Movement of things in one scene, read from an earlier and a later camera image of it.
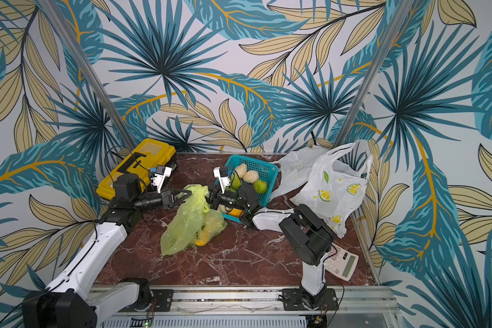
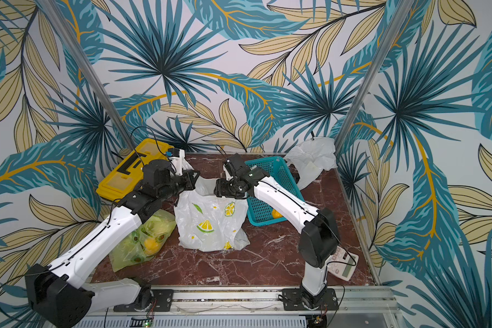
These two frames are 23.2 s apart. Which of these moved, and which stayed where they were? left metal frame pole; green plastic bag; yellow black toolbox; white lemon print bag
Moved: white lemon print bag; green plastic bag
Stayed: yellow black toolbox; left metal frame pole
